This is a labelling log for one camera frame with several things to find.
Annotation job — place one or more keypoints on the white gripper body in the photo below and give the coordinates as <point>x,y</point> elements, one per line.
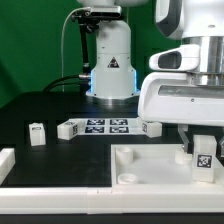
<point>171,98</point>

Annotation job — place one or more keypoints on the white front fence rail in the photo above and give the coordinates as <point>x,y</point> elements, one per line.
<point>118,200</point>

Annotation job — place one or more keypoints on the black camera on stand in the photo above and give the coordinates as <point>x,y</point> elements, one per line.
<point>97,13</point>

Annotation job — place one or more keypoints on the white left fence rail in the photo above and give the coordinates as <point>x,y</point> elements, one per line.
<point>7,161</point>

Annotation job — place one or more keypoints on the white fence rail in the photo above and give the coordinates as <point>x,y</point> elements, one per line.
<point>118,200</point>
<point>7,161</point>

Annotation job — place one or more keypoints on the white square table top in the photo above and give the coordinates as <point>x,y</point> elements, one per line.
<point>155,164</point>

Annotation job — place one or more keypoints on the black camera stand pole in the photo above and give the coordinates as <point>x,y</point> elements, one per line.
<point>86,65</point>

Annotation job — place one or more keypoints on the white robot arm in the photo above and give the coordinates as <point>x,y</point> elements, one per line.
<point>198,22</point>

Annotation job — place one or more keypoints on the white sheet with tags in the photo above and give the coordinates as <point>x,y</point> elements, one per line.
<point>106,126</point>

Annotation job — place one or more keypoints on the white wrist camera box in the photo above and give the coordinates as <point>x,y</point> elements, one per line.
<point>184,58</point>

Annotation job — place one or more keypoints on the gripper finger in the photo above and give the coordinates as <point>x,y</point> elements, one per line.
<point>184,135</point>
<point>221,145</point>

